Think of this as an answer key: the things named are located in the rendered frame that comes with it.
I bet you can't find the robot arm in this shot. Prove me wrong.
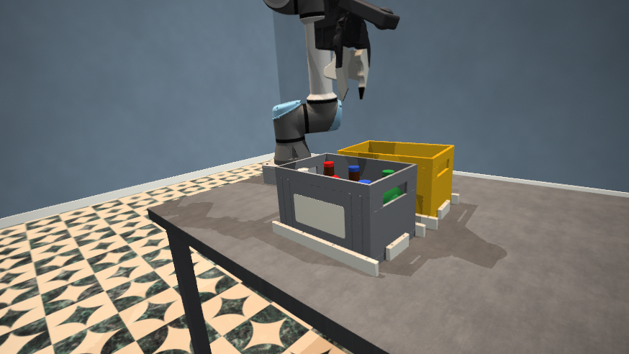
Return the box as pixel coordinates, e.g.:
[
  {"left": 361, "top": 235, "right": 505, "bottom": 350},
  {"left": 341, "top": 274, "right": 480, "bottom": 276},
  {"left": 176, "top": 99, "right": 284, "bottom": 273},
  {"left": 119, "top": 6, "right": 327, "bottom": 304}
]
[{"left": 263, "top": 0, "right": 400, "bottom": 165}]

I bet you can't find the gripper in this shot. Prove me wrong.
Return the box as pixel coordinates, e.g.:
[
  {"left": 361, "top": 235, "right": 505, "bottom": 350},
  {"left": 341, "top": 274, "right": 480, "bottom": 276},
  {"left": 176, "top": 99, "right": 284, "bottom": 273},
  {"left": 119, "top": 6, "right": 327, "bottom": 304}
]
[{"left": 314, "top": 0, "right": 371, "bottom": 101}]

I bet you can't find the yellow divided crate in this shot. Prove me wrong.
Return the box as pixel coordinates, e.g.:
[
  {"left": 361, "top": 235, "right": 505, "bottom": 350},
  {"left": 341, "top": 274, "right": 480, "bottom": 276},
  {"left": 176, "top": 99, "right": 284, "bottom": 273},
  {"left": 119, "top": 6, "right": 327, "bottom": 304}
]
[{"left": 348, "top": 141, "right": 454, "bottom": 218}]

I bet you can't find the green bottle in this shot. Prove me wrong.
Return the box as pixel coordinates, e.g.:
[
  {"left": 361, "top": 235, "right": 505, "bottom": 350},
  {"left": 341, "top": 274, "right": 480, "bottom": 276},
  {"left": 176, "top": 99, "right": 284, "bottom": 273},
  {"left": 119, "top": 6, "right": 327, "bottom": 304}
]
[{"left": 382, "top": 170, "right": 403, "bottom": 204}]

